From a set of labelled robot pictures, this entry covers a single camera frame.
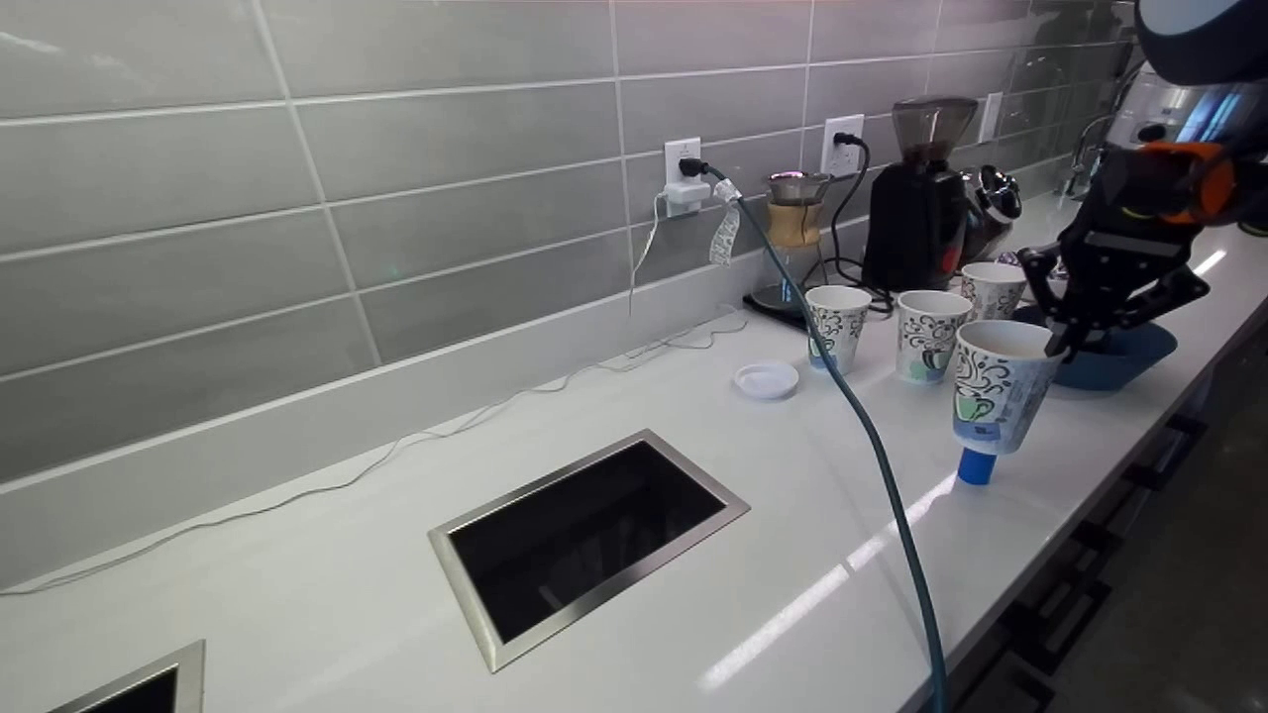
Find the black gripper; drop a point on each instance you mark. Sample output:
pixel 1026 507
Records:
pixel 1123 264

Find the patterned paper coffee cup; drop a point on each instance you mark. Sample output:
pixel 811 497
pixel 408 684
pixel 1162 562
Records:
pixel 929 337
pixel 993 288
pixel 836 324
pixel 999 391

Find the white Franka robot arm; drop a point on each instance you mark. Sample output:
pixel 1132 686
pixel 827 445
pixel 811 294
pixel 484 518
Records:
pixel 1202 41

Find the black coffee grinder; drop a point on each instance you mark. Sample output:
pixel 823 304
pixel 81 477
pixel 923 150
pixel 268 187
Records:
pixel 917 213

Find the blue bowl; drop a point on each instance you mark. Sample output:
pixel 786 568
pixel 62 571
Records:
pixel 1123 358

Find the shiny metal kettle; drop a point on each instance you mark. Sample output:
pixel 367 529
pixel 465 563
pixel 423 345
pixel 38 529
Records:
pixel 993 201

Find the dark cabinet front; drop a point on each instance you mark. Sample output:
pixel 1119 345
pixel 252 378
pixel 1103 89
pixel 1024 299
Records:
pixel 1123 579

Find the black flat scale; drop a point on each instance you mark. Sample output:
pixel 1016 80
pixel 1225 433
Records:
pixel 773 307

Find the glass pour-over carafe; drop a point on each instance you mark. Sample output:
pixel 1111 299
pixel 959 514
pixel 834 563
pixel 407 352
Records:
pixel 794 213

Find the white round lid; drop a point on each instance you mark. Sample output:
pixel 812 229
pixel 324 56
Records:
pixel 765 381

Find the white power adapter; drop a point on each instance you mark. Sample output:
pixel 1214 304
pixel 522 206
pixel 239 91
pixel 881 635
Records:
pixel 692 201

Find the black plug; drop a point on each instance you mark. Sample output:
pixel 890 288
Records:
pixel 696 167

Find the small steel-framed counter opening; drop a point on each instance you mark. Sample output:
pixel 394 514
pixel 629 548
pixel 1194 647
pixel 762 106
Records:
pixel 194 674

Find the white wall outlet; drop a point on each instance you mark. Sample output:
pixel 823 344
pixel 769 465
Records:
pixel 841 154
pixel 683 150

